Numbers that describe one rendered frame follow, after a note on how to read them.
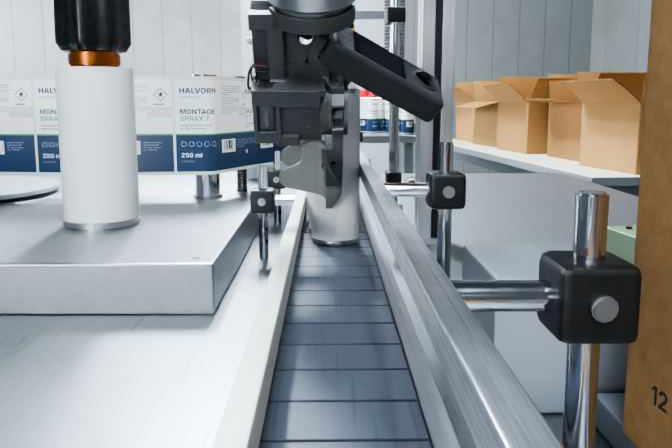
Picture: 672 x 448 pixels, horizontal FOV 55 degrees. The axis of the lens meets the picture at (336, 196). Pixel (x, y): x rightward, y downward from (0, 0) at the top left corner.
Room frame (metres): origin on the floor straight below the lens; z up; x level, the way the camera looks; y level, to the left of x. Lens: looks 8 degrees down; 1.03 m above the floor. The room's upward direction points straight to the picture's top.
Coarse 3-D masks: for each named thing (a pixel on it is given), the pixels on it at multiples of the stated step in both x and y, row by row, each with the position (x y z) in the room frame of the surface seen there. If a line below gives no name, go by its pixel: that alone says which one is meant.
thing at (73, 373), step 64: (512, 192) 1.41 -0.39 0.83; (576, 192) 1.41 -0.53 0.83; (256, 256) 0.82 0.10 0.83; (0, 320) 0.57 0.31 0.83; (64, 320) 0.57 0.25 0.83; (128, 320) 0.57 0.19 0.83; (192, 320) 0.57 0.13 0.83; (0, 384) 0.44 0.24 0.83; (64, 384) 0.44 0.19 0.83; (128, 384) 0.44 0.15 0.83; (192, 384) 0.44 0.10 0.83; (448, 384) 0.44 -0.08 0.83
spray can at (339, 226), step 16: (352, 96) 0.66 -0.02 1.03; (352, 112) 0.66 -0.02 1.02; (352, 128) 0.66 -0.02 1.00; (352, 144) 0.66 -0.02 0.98; (352, 160) 0.66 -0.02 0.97; (352, 176) 0.66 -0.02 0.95; (352, 192) 0.66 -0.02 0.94; (320, 208) 0.66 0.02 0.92; (336, 208) 0.66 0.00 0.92; (352, 208) 0.66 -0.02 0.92; (320, 224) 0.66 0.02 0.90; (336, 224) 0.66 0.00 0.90; (352, 224) 0.66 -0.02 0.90; (320, 240) 0.66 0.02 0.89; (336, 240) 0.66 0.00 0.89; (352, 240) 0.66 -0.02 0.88
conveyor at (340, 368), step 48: (336, 288) 0.50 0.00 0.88; (288, 336) 0.40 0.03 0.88; (336, 336) 0.40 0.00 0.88; (384, 336) 0.40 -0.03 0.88; (288, 384) 0.33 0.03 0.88; (336, 384) 0.33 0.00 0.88; (384, 384) 0.33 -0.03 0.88; (288, 432) 0.28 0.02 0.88; (336, 432) 0.28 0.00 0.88; (384, 432) 0.28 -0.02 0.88
